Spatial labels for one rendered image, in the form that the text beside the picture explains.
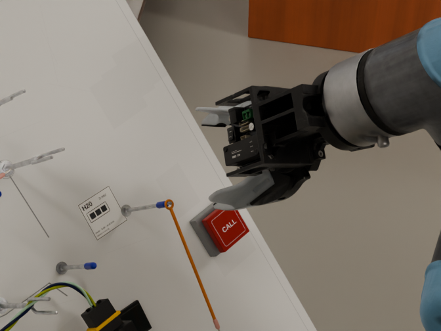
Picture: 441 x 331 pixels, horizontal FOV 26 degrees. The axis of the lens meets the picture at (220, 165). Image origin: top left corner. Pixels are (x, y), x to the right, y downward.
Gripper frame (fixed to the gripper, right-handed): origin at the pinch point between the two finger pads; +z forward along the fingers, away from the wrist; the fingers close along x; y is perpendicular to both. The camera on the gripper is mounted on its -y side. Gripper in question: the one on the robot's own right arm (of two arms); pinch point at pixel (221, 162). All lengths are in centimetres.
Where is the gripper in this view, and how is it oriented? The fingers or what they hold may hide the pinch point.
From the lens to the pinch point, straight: 97.7
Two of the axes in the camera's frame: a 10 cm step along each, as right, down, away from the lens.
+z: -6.3, 2.4, 7.4
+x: 1.5, 9.7, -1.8
